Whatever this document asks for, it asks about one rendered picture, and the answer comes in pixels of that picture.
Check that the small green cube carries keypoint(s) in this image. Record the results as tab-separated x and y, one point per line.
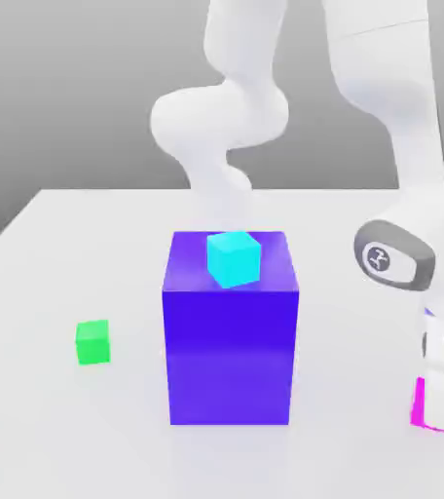
93	343

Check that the small magenta cube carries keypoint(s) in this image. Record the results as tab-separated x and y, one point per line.
417	405

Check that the large blue box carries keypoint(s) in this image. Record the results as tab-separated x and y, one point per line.
229	351

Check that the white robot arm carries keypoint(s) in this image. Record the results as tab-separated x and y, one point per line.
385	78

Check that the small cyan cube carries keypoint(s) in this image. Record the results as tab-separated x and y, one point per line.
233	259

